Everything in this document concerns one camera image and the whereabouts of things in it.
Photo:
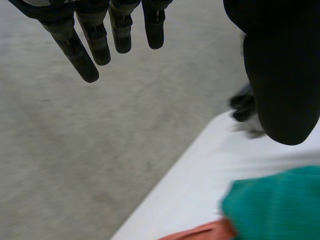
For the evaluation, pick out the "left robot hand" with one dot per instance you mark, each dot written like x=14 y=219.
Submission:
x=282 y=75

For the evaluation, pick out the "teal towel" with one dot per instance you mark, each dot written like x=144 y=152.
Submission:
x=272 y=205

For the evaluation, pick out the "coral towel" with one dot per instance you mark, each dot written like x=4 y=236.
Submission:
x=200 y=232

